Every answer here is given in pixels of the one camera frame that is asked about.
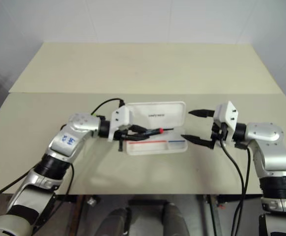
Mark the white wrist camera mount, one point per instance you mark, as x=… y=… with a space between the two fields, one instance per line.
x=120 y=117
x=226 y=116

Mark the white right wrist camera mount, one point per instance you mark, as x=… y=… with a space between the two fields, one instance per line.
x=226 y=116

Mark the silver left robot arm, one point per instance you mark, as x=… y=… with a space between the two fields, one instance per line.
x=66 y=137

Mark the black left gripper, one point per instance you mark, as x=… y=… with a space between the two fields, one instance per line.
x=121 y=137

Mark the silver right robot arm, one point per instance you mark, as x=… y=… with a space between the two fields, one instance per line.
x=268 y=147

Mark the small grey bracket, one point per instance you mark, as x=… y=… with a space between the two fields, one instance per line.
x=92 y=201

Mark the black marker with red cap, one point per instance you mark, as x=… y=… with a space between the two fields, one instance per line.
x=157 y=130

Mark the dark rounded shape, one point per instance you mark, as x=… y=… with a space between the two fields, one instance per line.
x=119 y=222
x=175 y=221

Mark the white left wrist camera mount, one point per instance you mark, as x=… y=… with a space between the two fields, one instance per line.
x=120 y=117

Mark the white plastic pencil case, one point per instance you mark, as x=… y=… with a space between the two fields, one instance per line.
x=157 y=115

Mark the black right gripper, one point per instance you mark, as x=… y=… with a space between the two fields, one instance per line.
x=217 y=134

